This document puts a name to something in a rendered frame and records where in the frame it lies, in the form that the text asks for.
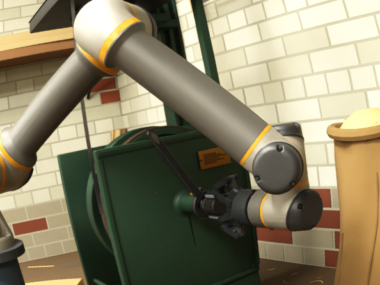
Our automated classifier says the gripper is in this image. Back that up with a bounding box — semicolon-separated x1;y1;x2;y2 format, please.
204;174;256;239

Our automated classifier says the dark bandsaw blade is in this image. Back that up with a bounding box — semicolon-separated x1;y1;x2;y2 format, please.
70;0;105;216

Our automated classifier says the black spanner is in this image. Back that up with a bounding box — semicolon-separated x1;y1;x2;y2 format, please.
146;129;209;220

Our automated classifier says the orange rating plate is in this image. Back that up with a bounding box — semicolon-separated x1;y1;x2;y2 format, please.
198;146;232;171

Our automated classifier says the green bandsaw body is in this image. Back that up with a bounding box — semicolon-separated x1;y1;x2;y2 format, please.
57;0;262;285

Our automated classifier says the light wooden plank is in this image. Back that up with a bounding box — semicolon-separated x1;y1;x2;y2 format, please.
24;277;84;285

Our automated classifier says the wooden wall shelf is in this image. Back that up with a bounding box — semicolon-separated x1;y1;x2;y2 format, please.
0;27;77;70

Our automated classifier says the dark cone screw knob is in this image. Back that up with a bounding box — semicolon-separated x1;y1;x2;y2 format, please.
200;197;222;218

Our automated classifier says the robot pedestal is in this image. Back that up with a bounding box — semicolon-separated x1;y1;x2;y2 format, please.
0;238;26;285

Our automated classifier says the yellow sawdust heap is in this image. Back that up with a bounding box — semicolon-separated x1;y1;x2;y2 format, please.
339;107;380;130

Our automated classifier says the brown sack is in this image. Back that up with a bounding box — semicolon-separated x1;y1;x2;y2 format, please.
326;121;380;285

